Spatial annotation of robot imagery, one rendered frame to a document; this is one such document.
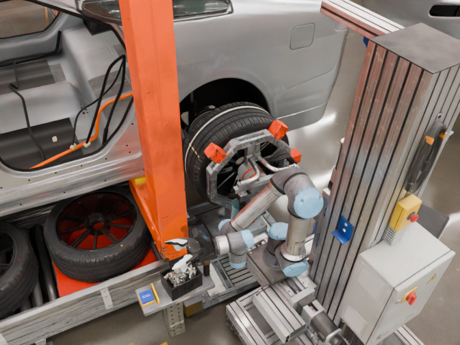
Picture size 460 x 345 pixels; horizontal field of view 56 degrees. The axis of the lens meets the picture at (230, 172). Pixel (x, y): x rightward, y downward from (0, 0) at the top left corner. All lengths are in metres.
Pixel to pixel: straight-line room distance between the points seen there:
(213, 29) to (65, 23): 1.91
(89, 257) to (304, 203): 1.50
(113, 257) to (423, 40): 2.02
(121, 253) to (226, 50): 1.34
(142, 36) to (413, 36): 0.94
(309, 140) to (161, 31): 2.83
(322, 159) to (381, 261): 2.39
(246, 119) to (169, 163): 0.62
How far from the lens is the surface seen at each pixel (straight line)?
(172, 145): 2.03
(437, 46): 1.54
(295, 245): 1.92
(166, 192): 2.21
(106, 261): 2.76
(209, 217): 3.22
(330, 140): 4.39
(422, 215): 3.40
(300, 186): 1.72
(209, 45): 2.48
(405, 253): 1.92
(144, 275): 2.79
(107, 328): 3.06
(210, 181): 2.50
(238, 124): 2.48
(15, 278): 2.82
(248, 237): 1.79
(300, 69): 2.91
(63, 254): 2.82
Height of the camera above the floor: 2.64
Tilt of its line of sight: 43 degrees down
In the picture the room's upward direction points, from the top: 2 degrees clockwise
